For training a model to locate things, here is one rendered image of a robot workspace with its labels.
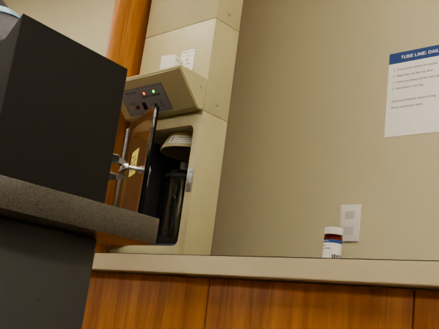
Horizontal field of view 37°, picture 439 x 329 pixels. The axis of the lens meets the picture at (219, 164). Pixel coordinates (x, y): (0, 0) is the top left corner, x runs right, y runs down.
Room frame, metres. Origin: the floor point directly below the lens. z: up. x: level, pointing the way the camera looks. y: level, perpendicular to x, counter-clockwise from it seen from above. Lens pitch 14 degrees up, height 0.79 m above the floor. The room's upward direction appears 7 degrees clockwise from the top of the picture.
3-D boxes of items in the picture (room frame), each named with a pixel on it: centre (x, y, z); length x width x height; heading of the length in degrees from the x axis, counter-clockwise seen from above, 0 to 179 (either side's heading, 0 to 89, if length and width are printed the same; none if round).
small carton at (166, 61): (1.86, 0.18, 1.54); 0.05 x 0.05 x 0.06; 63
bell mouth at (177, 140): (2.00, 0.10, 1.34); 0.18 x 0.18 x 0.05
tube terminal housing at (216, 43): (2.03, 0.10, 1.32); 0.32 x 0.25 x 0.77; 47
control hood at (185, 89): (1.90, 0.22, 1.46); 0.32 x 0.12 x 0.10; 47
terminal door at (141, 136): (1.89, 0.25, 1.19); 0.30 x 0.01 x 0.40; 20
